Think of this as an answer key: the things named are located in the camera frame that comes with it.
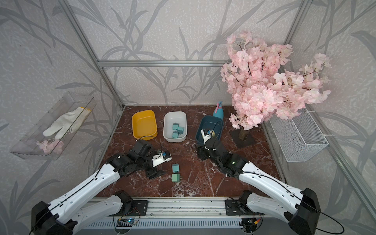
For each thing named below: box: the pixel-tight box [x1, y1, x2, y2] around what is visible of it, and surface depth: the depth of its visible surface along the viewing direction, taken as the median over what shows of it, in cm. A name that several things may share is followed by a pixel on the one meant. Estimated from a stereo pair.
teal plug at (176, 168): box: [171, 163, 180, 173], surface depth 88 cm
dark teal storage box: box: [195, 115, 224, 145], surface depth 110 cm
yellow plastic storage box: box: [131, 109, 158, 141], surface depth 110 cm
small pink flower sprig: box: [36, 138, 65, 154], surface depth 60 cm
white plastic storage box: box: [163, 111, 188, 143], surface depth 110 cm
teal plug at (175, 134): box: [172, 131, 179, 139], surface depth 104 cm
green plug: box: [171, 173, 181, 183], surface depth 84 cm
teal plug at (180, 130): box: [177, 126, 185, 135], surface depth 106 cm
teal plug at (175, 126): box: [172, 122, 180, 131], surface depth 110 cm
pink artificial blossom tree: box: [220, 30, 331, 149], surface depth 57 cm
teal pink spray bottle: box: [212, 100, 224, 120], surface depth 104 cm
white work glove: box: [43, 106, 92, 140], surface depth 68 cm
